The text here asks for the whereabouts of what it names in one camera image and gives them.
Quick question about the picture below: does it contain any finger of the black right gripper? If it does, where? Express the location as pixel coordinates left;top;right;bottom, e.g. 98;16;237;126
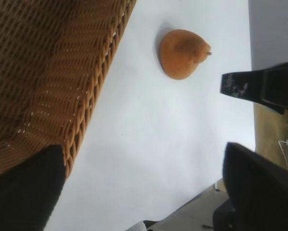
220;62;288;115

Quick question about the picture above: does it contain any brown woven wicker basket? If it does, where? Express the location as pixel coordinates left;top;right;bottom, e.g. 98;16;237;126
0;0;138;180

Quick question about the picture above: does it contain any brown bread roll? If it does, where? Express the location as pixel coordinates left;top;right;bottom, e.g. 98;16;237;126
159;29;213;80

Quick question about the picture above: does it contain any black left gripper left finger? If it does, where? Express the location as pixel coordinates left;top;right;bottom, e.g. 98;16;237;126
0;143;67;231

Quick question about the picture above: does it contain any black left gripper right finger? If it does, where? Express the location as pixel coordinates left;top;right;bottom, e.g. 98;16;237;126
212;141;288;231

